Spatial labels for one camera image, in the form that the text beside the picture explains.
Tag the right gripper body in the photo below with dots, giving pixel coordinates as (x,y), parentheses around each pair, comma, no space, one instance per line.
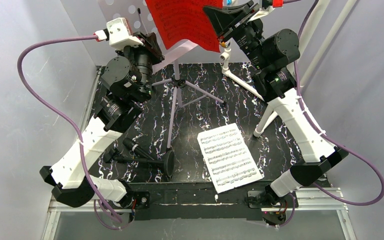
(237,25)

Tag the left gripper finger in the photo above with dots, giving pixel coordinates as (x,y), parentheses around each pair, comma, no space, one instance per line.
(156,54)
(142,40)

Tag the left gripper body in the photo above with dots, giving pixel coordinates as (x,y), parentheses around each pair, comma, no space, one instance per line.
(151,46)

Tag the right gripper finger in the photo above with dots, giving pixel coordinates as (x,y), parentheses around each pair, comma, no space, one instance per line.
(248,8)
(220,19)

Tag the lilac perforated music desk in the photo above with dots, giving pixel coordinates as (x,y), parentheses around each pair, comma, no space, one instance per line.
(139,18)

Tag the lilac folding tripod stand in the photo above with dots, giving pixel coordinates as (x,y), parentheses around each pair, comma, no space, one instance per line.
(178,84)

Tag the red sheet music page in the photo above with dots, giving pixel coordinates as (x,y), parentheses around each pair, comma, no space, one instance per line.
(178,20)

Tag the black microphone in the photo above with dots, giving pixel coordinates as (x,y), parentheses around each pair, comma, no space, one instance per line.
(133,146)

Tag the black microphone desk stand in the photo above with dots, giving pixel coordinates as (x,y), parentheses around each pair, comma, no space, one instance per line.
(167,163)

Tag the white sheet music page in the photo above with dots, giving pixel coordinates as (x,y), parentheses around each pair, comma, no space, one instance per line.
(227,158)

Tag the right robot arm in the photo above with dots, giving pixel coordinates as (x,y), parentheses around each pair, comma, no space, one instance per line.
(276,84)

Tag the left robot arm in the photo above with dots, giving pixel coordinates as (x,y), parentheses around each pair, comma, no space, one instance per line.
(126,79)

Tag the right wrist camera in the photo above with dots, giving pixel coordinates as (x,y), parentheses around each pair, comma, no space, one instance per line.
(266,7)

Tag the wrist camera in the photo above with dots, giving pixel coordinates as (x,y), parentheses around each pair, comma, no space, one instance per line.
(117,32)
(266,7)

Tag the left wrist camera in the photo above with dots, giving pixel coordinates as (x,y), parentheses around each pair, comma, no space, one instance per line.
(117,32)

